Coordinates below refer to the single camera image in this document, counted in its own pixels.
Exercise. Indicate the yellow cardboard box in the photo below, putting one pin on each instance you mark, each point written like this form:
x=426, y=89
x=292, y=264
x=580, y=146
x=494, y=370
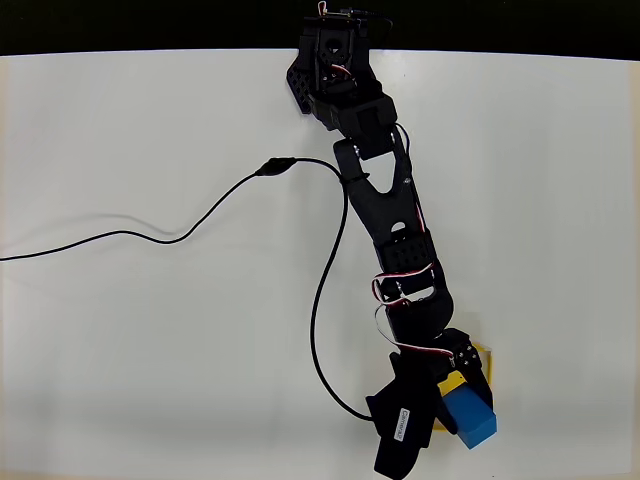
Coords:
x=452, y=381

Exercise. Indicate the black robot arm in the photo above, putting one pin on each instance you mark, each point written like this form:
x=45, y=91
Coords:
x=385, y=200

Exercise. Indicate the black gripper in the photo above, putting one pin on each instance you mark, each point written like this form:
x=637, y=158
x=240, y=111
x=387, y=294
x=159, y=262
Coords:
x=434, y=369

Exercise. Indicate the blue block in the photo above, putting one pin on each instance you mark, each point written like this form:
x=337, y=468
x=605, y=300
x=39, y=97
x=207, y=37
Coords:
x=472, y=417

